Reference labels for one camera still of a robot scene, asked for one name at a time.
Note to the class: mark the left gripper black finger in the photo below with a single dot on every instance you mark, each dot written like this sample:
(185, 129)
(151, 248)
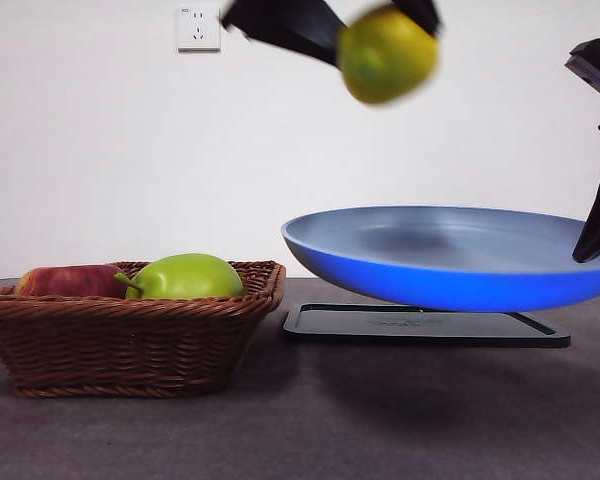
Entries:
(420, 12)
(290, 25)

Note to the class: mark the yellow lemon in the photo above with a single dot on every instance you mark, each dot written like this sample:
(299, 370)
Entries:
(387, 55)

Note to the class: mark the blue round plate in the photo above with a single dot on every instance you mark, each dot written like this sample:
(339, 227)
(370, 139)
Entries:
(430, 280)

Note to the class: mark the brown wicker basket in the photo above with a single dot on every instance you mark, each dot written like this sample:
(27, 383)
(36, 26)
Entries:
(130, 345)

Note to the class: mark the green apple with stem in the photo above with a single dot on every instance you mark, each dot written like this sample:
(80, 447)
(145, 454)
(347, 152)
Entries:
(190, 280)

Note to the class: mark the black flat tray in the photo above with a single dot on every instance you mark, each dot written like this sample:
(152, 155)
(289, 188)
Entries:
(330, 330)

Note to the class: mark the red and yellow apple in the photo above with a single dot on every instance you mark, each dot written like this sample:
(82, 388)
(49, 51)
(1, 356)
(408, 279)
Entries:
(70, 282)

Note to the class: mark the white wall socket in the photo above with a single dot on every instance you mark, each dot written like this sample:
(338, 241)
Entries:
(198, 30)

